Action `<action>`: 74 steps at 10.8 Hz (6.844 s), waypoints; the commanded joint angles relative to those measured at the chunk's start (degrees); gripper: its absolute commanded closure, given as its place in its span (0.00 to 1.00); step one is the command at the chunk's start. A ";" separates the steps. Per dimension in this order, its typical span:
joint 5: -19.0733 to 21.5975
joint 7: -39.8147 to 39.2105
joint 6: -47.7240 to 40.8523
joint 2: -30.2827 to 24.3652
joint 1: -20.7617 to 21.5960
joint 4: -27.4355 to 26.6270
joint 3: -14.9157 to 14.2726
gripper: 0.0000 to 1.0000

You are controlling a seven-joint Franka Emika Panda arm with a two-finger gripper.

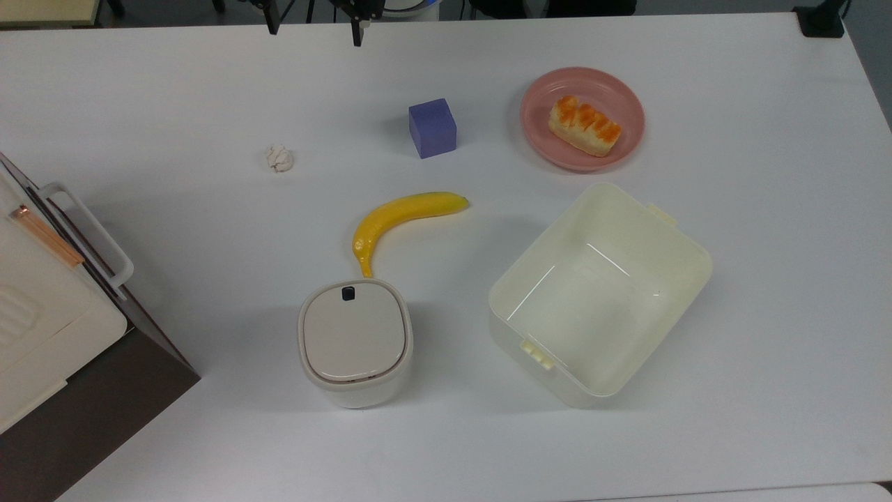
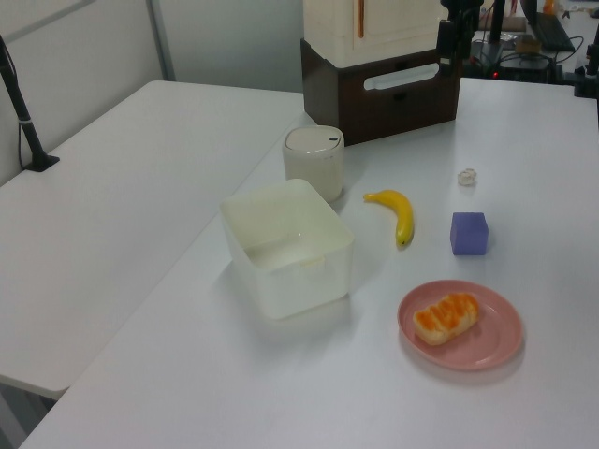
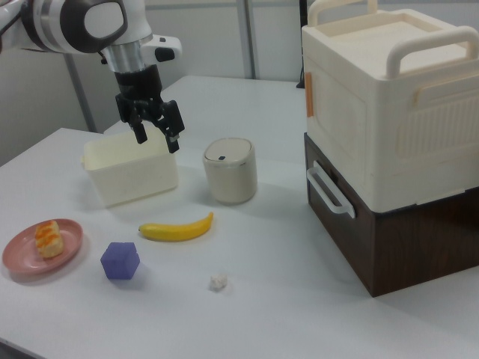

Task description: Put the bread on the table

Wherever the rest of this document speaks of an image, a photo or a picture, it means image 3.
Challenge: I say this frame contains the crumpled white paper ball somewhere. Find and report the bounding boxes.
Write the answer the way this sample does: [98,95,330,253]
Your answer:
[208,274,230,292]

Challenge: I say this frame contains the orange tape strip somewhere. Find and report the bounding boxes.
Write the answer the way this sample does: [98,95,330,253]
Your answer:
[305,73,314,118]

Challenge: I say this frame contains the pink plate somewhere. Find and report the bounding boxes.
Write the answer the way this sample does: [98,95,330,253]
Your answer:
[1,218,84,277]

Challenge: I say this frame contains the dark brown wooden drawer cabinet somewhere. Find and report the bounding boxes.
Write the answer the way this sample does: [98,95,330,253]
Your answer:
[303,132,479,298]

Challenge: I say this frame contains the cream storage box with handles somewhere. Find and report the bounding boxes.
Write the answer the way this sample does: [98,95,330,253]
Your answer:
[301,0,479,215]

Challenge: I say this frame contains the yellow banana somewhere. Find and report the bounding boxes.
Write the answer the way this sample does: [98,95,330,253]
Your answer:
[138,212,215,242]

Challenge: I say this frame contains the beige mini trash can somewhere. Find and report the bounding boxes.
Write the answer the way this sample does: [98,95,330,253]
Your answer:
[202,137,258,204]

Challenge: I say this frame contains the black cable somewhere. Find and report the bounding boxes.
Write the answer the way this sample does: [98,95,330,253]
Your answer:
[296,0,308,90]

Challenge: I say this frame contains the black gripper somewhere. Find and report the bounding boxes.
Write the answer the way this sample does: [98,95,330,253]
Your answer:
[113,64,186,154]

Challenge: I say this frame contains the toasted bread piece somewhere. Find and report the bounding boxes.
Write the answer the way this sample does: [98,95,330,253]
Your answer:
[34,220,64,260]

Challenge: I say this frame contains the cream open plastic bin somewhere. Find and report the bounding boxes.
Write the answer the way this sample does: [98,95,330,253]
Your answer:
[80,124,180,209]

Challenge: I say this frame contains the purple cube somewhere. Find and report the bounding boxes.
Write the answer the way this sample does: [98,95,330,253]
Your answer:
[100,242,141,281]

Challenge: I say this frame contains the white drawer handle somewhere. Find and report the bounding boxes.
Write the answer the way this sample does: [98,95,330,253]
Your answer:
[306,160,356,218]

